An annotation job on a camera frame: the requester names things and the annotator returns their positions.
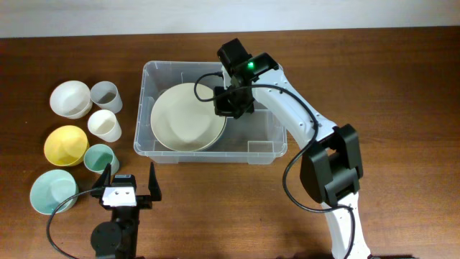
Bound cream plate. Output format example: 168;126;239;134
198;115;227;151
150;83;226;152

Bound yellow small bowl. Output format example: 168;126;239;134
43;125;89;167

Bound grey plastic cup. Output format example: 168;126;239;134
90;81;123;114

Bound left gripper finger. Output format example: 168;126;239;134
93;163;111;188
148;162;161;196

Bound clear plastic storage bin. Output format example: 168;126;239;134
134;60;288;165

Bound mint green small bowl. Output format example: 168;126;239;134
29;169;79;215

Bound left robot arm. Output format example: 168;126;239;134
91;163;162;258

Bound mint green plastic cup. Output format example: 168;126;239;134
83;144;120;175

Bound white small bowl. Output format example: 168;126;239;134
50;81;93;119

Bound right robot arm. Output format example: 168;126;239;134
214;39;372;258

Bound cream plastic cup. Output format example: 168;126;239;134
88;109;122;142

